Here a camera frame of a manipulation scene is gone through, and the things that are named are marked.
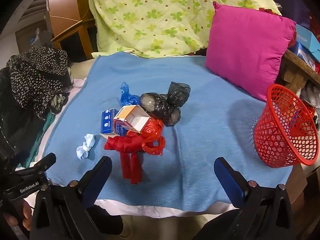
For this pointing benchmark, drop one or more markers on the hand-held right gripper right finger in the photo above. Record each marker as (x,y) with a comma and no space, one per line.
(228,182)

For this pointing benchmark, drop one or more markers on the orange white carton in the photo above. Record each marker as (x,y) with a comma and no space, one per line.
(120,130)

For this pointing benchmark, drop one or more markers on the black plastic bag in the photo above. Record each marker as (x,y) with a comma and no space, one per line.
(175,95)

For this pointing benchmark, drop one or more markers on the black shiny jacket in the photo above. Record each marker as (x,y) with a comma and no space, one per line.
(15,130)

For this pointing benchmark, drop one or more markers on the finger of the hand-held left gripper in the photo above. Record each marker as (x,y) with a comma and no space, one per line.
(42,163)

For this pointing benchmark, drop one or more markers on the wooden table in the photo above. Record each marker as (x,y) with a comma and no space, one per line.
(295,72)

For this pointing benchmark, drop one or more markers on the blue blanket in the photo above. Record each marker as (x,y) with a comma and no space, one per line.
(200,142)

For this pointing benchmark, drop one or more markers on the black white dotted garment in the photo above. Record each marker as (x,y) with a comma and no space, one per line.
(35,77)

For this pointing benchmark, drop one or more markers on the green patterned cloth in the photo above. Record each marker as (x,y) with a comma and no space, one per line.
(58,102)

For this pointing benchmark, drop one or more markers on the blue plastic bag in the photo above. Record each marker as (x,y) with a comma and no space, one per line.
(128,98)

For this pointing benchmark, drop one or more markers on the red plastic basket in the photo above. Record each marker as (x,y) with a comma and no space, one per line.
(275,140)

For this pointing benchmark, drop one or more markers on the navy blue cushion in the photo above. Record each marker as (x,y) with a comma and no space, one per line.
(300,10)

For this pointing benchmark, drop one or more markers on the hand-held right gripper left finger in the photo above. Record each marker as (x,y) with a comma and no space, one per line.
(96,182)

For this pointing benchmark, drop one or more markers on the teal cloth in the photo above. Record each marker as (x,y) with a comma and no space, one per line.
(37,140)

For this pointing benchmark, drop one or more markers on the blue white box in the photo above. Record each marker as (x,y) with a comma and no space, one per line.
(107,122)

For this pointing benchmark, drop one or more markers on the green floral quilt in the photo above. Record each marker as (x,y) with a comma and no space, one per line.
(155,17)

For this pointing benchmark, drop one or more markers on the wooden bed base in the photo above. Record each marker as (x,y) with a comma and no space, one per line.
(298,187)

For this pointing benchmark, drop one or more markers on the white plastic bag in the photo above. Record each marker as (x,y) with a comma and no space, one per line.
(310,92)

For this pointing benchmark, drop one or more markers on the pink pillow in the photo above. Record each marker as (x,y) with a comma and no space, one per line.
(247,50)

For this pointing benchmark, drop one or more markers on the light blue cardboard box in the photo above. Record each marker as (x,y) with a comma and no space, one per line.
(308,42)

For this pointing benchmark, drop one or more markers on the blue white patterned package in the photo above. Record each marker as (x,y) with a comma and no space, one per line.
(300,53)

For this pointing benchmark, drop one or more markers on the person's left hand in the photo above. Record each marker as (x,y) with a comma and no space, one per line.
(27,216)

